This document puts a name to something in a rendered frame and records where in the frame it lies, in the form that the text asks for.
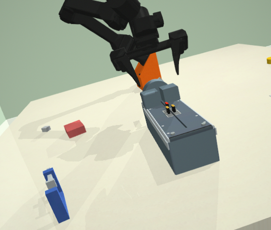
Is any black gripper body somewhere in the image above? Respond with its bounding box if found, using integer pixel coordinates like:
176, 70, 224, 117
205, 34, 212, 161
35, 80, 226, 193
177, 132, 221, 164
109, 29, 188, 71

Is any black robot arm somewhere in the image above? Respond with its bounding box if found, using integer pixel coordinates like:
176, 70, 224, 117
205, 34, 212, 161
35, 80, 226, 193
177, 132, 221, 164
59, 0, 164, 52

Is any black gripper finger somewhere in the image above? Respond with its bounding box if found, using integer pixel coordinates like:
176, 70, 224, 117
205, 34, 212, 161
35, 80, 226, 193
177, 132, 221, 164
117, 56, 141, 87
171, 39, 184, 75

